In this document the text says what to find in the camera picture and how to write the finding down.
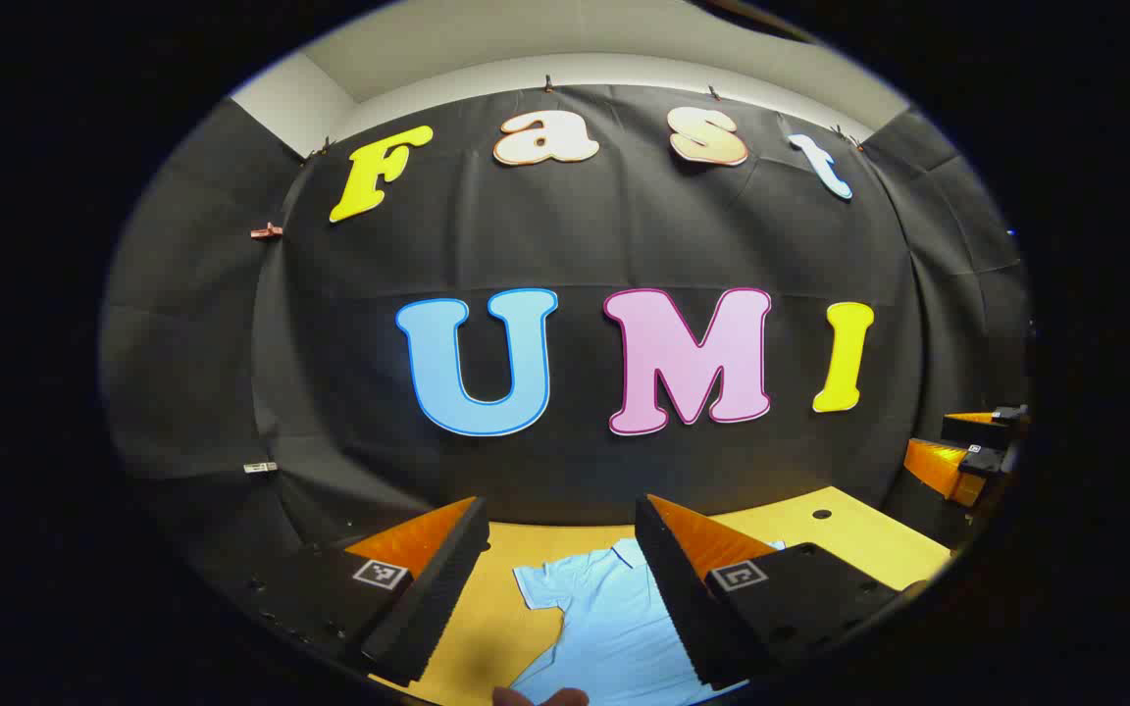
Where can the light blue T-shirt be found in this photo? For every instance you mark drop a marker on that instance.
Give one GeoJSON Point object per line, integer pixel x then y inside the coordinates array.
{"type": "Point", "coordinates": [604, 618]}

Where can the black backdrop cloth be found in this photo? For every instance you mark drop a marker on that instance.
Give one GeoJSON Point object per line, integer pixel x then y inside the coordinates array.
{"type": "Point", "coordinates": [624, 245]}

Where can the copper cloth clip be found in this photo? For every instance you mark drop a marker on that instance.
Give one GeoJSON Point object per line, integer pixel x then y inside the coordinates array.
{"type": "Point", "coordinates": [266, 231]}

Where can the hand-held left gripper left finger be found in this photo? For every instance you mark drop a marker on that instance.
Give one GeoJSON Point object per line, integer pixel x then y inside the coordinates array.
{"type": "Point", "coordinates": [437, 598]}

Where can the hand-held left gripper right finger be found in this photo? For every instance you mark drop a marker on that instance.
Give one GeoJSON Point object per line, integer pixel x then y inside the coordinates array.
{"type": "Point", "coordinates": [683, 608]}

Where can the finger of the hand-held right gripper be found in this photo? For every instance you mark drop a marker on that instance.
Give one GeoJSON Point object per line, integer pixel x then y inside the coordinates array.
{"type": "Point", "coordinates": [987, 433]}
{"type": "Point", "coordinates": [938, 468]}

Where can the white cloth clip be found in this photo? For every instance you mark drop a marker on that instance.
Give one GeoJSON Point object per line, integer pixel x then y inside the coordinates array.
{"type": "Point", "coordinates": [259, 468]}

